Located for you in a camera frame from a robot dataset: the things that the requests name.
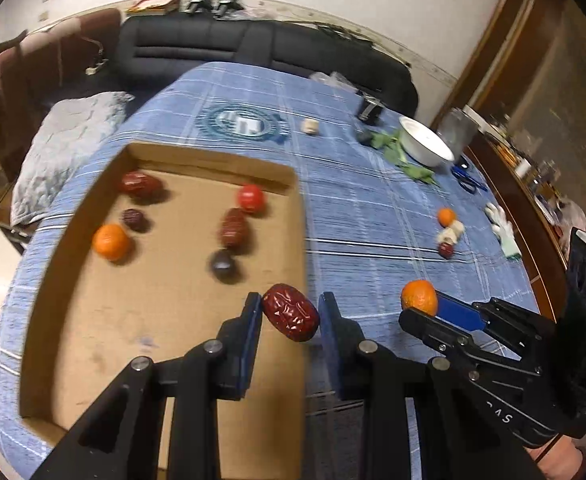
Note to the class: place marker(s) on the white bowl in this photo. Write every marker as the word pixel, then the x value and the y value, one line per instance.
pixel 425 142

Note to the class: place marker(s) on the dark purple round fruit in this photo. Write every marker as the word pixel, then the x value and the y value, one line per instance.
pixel 222 262

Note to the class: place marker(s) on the white work glove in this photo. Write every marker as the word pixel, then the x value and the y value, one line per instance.
pixel 504 230

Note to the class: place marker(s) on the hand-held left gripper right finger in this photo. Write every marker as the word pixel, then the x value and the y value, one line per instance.
pixel 334 350

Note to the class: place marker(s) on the small dark red date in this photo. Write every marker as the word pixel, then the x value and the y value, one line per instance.
pixel 135 220

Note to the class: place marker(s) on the red cherry tomato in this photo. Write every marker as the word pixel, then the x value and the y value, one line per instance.
pixel 250 197

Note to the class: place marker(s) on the small cream-coloured lump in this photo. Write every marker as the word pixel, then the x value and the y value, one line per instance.
pixel 311 126

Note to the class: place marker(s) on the large smooth red date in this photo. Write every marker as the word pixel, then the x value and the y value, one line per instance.
pixel 140 185

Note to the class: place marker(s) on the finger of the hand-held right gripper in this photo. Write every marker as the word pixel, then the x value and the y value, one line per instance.
pixel 423 327
pixel 460 312

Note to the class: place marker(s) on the wooden sideboard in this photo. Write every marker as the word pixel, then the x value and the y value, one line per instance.
pixel 538 110

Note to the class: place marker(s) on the black leather sofa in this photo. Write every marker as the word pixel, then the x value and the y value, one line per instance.
pixel 253 45

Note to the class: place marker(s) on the black box device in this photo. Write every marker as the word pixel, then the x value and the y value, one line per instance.
pixel 370 108

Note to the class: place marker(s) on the wrinkled red date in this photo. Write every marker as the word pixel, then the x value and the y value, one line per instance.
pixel 234 227
pixel 290 312

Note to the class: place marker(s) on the red-edged book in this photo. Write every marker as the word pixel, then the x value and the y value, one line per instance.
pixel 154 4

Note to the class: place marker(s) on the small black wedge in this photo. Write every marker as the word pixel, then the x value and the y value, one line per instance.
pixel 365 137

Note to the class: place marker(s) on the grey quilted cushion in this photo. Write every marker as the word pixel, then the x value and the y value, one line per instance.
pixel 63 150

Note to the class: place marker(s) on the green cloth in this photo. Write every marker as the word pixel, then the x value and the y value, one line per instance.
pixel 403 157

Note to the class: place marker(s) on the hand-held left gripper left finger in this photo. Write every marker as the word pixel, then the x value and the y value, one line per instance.
pixel 250 345

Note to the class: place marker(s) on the clear plastic container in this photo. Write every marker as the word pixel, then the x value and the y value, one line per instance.
pixel 454 130

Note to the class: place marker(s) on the shallow cardboard box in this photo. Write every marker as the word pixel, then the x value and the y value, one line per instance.
pixel 173 310

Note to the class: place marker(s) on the brown padded chair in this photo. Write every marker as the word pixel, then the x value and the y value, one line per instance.
pixel 48 60

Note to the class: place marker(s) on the orange tangerine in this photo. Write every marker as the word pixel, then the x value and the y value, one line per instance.
pixel 418 296
pixel 446 216
pixel 112 242

